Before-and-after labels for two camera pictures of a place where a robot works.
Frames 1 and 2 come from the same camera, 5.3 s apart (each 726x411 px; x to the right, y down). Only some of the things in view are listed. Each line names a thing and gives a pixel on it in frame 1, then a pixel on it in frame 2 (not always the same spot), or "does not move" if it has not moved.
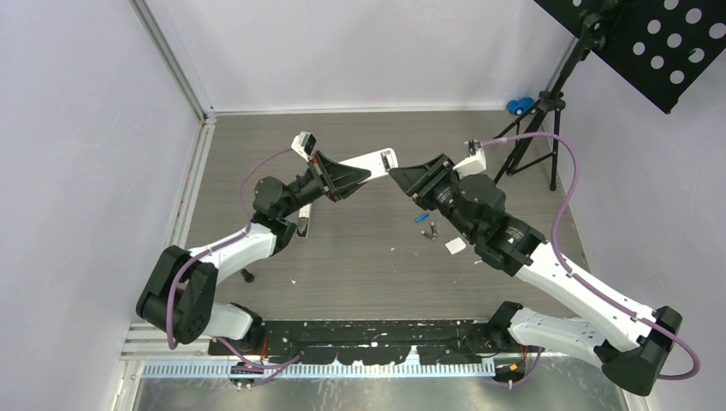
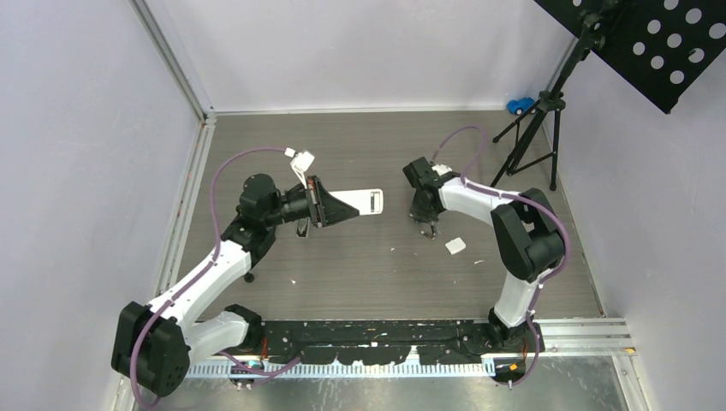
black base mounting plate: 363,341 does not move
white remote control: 378,163 -> 366,201
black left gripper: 336,181 -> 325,209
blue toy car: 520,105 does not move
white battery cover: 455,246 does not move
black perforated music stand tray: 658,46 does not move
